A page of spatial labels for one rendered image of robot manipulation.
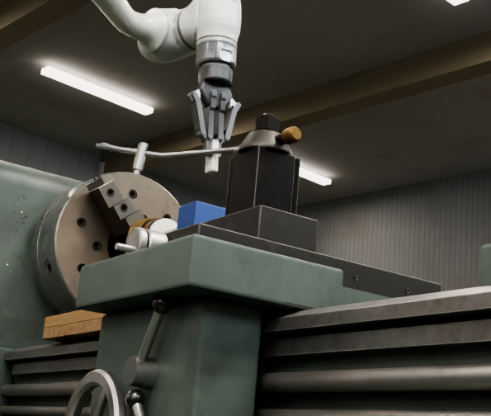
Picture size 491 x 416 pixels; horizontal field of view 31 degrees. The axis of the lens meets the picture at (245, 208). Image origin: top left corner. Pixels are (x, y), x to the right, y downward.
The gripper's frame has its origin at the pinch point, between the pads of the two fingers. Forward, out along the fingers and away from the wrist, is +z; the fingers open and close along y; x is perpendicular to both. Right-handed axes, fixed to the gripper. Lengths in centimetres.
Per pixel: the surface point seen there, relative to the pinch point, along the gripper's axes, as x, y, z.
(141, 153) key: 6.0, -13.9, 0.7
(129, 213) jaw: -3.5, -20.5, 16.3
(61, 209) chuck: 3.3, -31.9, 16.1
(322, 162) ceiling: 599, 519, -229
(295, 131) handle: -63, -25, 15
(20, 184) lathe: 18.1, -35.4, 8.8
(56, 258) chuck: 2.7, -32.4, 26.0
